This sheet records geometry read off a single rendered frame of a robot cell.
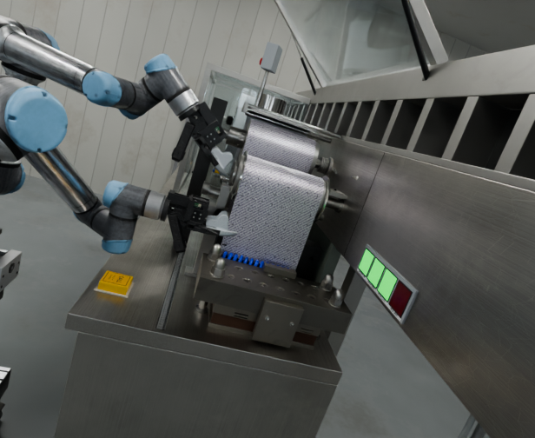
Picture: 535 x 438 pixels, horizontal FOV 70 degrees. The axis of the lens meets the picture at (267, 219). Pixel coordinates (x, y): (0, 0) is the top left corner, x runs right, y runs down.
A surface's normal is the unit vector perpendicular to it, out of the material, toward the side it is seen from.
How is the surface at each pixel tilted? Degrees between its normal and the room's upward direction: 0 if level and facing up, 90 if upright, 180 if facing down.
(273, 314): 90
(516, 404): 90
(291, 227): 90
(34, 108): 85
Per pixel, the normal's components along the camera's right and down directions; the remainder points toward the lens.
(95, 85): -0.26, 0.15
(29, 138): 0.85, 0.30
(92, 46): 0.16, 0.29
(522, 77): -0.94, -0.27
